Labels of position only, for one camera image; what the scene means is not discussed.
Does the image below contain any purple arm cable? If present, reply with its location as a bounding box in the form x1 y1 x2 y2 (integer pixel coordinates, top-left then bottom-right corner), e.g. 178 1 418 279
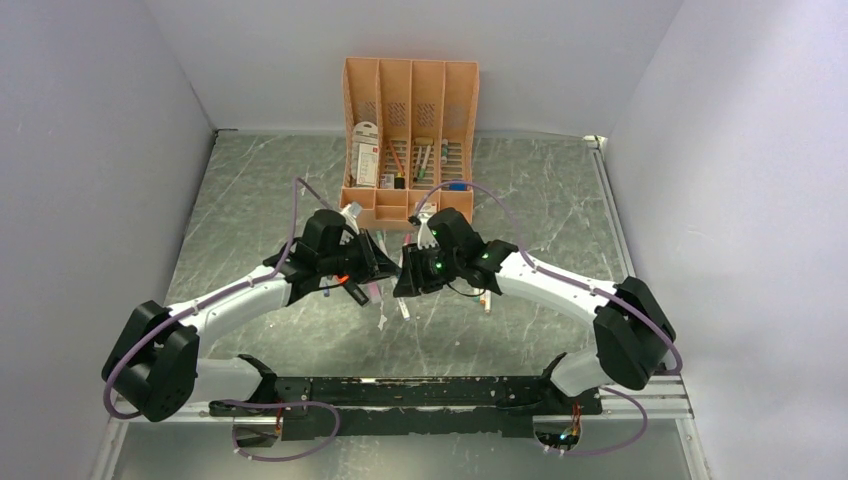
410 181 684 458
103 176 342 463

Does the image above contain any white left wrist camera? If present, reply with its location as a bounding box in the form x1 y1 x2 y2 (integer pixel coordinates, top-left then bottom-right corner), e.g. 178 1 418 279
340 202 363 232

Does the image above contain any white eraser box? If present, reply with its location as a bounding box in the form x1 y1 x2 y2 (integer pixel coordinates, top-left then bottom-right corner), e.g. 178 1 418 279
419 202 438 215

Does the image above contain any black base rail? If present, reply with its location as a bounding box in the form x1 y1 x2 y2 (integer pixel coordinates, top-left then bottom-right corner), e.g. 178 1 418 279
208 376 602 440

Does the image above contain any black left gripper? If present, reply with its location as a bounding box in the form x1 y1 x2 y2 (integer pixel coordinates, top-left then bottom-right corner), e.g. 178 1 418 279
319 229 402 286

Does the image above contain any orange plastic desk organizer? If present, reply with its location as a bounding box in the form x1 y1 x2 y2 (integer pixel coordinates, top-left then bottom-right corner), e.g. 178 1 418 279
340 57 480 230

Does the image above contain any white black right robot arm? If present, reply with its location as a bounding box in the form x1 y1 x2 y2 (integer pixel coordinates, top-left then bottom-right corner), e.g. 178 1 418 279
393 208 675 414

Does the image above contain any orange black highlighter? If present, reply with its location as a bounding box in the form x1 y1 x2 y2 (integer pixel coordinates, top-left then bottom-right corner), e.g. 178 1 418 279
338 275 370 306

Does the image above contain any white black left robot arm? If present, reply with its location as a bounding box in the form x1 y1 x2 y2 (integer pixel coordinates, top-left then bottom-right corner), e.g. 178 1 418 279
101 209 401 422

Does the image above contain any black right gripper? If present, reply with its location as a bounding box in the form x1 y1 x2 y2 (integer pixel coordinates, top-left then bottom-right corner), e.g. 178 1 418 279
394 241 463 298

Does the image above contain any white pen grey cap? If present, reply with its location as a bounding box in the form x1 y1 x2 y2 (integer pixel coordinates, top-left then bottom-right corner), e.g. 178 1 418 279
396 298 411 321

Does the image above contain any pink highlighter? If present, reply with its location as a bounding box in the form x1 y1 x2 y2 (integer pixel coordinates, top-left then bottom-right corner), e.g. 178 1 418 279
367 282 383 304

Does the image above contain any white packaged item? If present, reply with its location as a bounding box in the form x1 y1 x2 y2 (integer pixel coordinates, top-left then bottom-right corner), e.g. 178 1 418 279
352 121 381 187

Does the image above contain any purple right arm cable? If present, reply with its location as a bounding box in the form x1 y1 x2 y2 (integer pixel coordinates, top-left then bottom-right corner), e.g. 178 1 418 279
410 181 684 458

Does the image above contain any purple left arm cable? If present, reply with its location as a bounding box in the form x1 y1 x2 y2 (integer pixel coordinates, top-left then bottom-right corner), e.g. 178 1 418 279
103 176 342 463

